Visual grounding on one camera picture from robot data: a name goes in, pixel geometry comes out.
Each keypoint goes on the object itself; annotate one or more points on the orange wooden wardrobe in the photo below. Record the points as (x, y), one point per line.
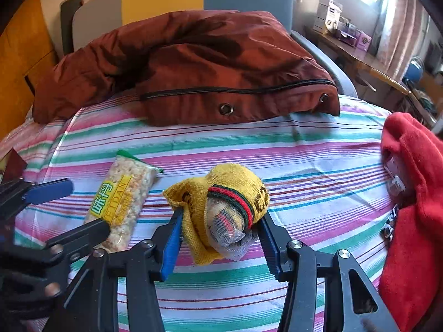
(20, 58)

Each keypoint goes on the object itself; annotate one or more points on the gold metal tin tray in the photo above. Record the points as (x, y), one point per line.
(14, 166)

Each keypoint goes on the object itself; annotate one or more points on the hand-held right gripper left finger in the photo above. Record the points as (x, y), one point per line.
(171, 249)

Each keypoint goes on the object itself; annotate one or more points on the small purple box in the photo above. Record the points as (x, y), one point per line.
(363, 40)

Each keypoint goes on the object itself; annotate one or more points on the black and white patterned cloth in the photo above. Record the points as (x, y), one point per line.
(389, 221)

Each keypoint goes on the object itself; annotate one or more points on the blue round ball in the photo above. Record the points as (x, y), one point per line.
(413, 71)

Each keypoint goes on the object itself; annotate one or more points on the yellow knitted sock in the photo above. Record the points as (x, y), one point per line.
(228, 183)

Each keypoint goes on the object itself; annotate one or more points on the pink patterned curtain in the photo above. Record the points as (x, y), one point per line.
(398, 34)

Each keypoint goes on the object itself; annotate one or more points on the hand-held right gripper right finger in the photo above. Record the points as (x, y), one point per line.
(270, 249)

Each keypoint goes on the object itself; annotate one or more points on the red fleece cloth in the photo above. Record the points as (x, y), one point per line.
(415, 179)

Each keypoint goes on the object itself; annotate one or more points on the striped cloth covered desktop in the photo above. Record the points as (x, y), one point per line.
(242, 152)

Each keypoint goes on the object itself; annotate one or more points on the small clear plastic packet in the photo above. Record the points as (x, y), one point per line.
(394, 178)

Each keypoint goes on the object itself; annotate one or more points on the white appliance box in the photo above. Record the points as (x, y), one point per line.
(328, 13)

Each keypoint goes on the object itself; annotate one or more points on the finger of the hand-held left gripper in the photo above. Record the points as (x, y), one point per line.
(83, 235)
(48, 190)

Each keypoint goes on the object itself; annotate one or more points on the brown padded jacket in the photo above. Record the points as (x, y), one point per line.
(207, 58)

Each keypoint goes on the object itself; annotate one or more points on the rice cracker packet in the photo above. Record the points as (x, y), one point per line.
(121, 197)

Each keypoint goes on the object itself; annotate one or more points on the black rolled mat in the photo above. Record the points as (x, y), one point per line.
(69, 24)

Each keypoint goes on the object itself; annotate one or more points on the wooden side desk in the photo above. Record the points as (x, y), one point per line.
(367, 58)

